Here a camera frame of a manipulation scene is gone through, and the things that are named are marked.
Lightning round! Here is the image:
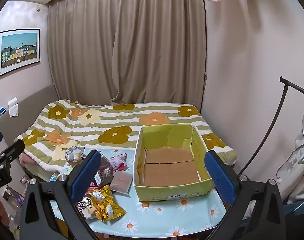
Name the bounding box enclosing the gold yellow snack bag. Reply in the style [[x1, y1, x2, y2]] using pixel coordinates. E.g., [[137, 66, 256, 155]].
[[89, 185, 127, 222]]

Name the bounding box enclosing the silver snack bag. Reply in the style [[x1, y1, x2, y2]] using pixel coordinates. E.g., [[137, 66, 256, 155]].
[[65, 146, 86, 165]]

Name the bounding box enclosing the pink snack packet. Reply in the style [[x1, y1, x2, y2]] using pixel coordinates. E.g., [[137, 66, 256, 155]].
[[108, 153, 127, 171]]

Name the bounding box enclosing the purple brown snack bag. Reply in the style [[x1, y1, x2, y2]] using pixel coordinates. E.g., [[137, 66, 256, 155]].
[[93, 155, 114, 187]]

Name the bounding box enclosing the light blue daisy tablecloth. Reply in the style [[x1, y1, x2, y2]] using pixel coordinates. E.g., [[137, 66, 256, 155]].
[[48, 147, 227, 238]]

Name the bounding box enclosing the floral striped green blanket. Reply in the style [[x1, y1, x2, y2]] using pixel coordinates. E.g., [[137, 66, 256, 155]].
[[16, 99, 237, 172]]

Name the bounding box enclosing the beige flat packet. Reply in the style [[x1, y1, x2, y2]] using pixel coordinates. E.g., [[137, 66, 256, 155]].
[[110, 171, 132, 195]]

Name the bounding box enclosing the framed houses picture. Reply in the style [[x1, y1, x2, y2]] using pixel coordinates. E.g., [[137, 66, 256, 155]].
[[0, 28, 40, 77]]

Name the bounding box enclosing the green cardboard box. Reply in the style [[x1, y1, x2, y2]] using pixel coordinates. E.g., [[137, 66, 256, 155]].
[[133, 124, 213, 202]]

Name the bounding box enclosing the black clothes rack pole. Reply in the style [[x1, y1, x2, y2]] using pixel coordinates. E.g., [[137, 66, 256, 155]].
[[238, 76, 304, 175]]

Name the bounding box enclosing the beige curtain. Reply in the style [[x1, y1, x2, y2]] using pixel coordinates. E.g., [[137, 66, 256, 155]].
[[47, 0, 206, 108]]

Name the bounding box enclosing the blue wall socket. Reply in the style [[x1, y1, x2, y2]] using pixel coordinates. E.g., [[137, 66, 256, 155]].
[[0, 107, 6, 116]]

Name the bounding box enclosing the white wall switch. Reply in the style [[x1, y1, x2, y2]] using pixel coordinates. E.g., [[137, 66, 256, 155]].
[[7, 97, 19, 117]]

